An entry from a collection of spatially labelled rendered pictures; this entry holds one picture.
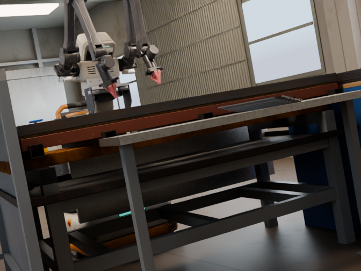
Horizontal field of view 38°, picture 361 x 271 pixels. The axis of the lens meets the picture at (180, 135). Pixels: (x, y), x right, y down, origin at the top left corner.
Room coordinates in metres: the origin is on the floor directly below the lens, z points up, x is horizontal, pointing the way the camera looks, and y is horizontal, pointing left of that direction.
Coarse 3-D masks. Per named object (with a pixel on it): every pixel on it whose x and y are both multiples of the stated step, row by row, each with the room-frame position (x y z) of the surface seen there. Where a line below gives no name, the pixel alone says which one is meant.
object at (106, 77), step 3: (102, 72) 2.72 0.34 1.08; (108, 72) 2.73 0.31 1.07; (102, 75) 2.72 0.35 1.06; (105, 75) 2.72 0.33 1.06; (108, 75) 2.72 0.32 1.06; (111, 75) 2.74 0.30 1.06; (102, 78) 2.73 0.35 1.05; (105, 78) 2.72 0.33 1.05; (108, 78) 2.72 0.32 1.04; (111, 78) 2.73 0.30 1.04; (114, 78) 2.73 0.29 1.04; (117, 78) 2.74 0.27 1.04; (105, 81) 2.72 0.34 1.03; (108, 81) 2.71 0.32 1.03; (111, 81) 2.73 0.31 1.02; (99, 84) 2.73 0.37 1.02; (102, 84) 2.70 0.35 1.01; (99, 87) 2.75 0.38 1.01
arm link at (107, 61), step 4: (92, 52) 2.72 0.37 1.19; (92, 56) 2.73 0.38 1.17; (104, 56) 2.66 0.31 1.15; (108, 56) 2.66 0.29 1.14; (92, 60) 2.73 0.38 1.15; (96, 60) 2.73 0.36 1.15; (104, 60) 2.65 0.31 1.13; (108, 60) 2.66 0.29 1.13; (112, 60) 2.67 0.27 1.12; (100, 64) 2.69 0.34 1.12; (104, 64) 2.65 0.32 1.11; (108, 64) 2.66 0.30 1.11; (112, 64) 2.67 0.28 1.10; (104, 68) 2.68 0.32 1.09; (108, 68) 2.67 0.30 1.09
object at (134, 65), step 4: (124, 56) 3.34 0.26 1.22; (124, 60) 3.34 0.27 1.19; (128, 60) 3.33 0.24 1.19; (132, 60) 3.34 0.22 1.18; (124, 64) 3.35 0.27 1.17; (128, 64) 3.34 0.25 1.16; (132, 64) 3.36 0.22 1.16; (136, 64) 3.40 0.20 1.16; (124, 68) 3.35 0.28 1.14; (128, 68) 3.37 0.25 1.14
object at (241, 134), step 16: (240, 128) 3.26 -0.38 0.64; (160, 144) 3.03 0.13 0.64; (176, 144) 3.07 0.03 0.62; (192, 144) 3.11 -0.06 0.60; (208, 144) 3.16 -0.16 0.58; (224, 144) 3.20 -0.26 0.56; (80, 160) 2.83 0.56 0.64; (96, 160) 2.86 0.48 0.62; (112, 160) 2.90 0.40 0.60; (144, 160) 2.98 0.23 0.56; (80, 176) 2.82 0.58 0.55; (208, 176) 3.14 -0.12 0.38; (224, 176) 3.18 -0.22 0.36; (240, 176) 3.23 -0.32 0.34; (144, 192) 2.96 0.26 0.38; (160, 192) 3.00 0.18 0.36; (176, 192) 3.05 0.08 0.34; (192, 192) 3.09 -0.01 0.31; (80, 208) 2.81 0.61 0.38; (96, 208) 2.84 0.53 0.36; (112, 208) 2.88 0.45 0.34; (128, 208) 2.92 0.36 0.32
